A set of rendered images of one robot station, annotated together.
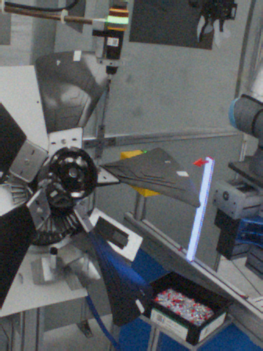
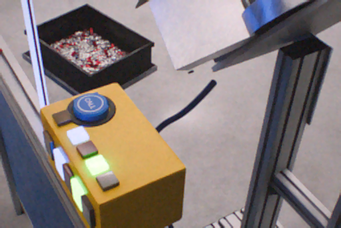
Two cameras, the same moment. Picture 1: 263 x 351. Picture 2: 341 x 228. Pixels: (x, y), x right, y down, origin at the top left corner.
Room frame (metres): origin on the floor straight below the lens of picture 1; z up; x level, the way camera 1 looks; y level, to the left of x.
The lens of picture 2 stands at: (1.93, 0.05, 1.45)
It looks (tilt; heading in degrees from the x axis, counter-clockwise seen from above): 42 degrees down; 184
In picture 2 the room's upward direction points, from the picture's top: 2 degrees clockwise
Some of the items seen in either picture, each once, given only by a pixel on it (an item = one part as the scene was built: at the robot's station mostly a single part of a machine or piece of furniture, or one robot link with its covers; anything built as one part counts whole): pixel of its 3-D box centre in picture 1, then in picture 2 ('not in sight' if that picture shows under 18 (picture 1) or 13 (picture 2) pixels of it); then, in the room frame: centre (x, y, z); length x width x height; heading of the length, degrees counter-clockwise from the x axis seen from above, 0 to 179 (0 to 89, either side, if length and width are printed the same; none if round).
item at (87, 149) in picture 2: not in sight; (86, 149); (1.58, -0.05, 1.08); 0.02 x 0.02 x 0.01; 36
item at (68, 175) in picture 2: not in sight; (69, 179); (1.60, -0.07, 1.04); 0.02 x 0.01 x 0.03; 36
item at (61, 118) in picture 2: not in sight; (62, 118); (1.54, -0.09, 1.08); 0.02 x 0.02 x 0.01; 36
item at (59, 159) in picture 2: not in sight; (60, 164); (1.58, -0.08, 1.04); 0.02 x 0.01 x 0.03; 36
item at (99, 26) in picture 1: (110, 42); not in sight; (1.11, 0.09, 1.50); 0.09 x 0.07 x 0.10; 71
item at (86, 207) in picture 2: not in sight; (88, 211); (1.63, -0.04, 1.04); 0.02 x 0.01 x 0.03; 36
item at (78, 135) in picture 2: not in sight; (77, 135); (1.56, -0.07, 1.08); 0.02 x 0.02 x 0.01; 36
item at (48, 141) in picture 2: not in sight; (49, 145); (1.55, -0.10, 1.04); 0.02 x 0.01 x 0.03; 36
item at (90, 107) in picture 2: not in sight; (90, 108); (1.52, -0.06, 1.08); 0.04 x 0.04 x 0.02
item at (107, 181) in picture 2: not in sight; (107, 181); (1.62, -0.02, 1.08); 0.02 x 0.02 x 0.01; 36
